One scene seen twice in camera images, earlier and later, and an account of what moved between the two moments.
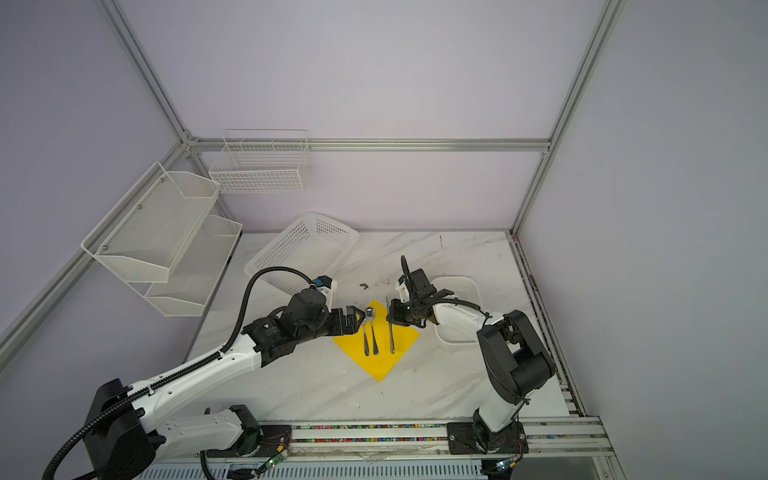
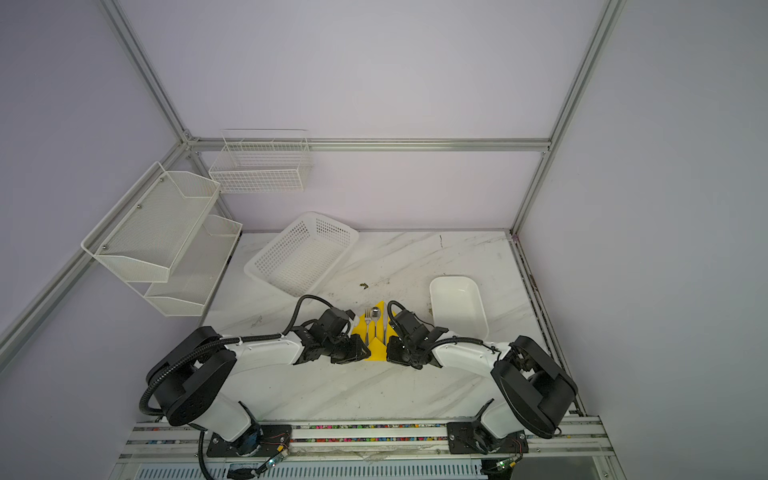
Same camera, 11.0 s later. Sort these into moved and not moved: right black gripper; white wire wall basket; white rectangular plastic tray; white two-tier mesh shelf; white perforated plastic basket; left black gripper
Moved: left black gripper; right black gripper
Not moved: white two-tier mesh shelf; white wire wall basket; white perforated plastic basket; white rectangular plastic tray
